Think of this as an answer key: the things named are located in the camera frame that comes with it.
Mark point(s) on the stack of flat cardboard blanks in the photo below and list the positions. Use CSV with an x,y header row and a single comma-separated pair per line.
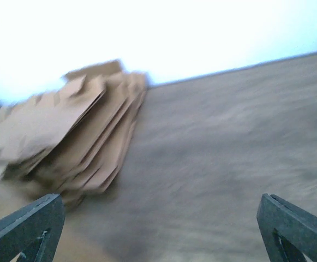
x,y
72,141

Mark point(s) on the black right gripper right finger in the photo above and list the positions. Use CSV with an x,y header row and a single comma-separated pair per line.
x,y
289,233

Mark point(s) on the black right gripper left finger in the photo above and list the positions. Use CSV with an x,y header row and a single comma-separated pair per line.
x,y
32,233

